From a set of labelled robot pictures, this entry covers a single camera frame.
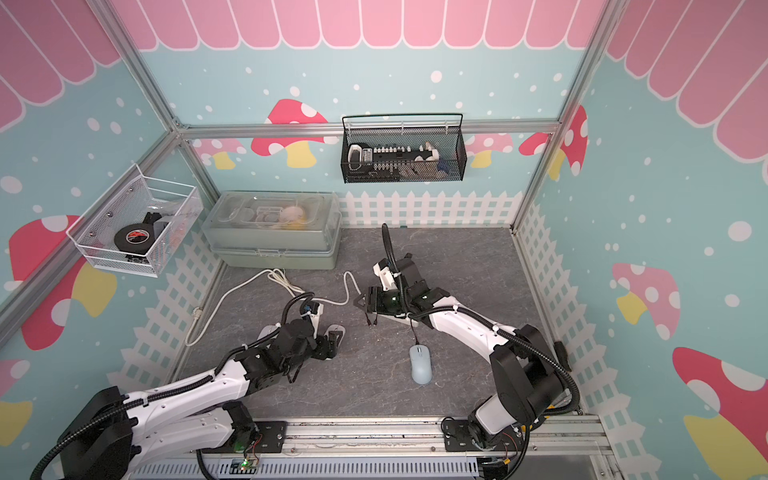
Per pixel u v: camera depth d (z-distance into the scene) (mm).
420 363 846
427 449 741
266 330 915
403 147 915
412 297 654
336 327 917
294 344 632
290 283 1034
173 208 748
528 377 435
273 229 997
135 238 707
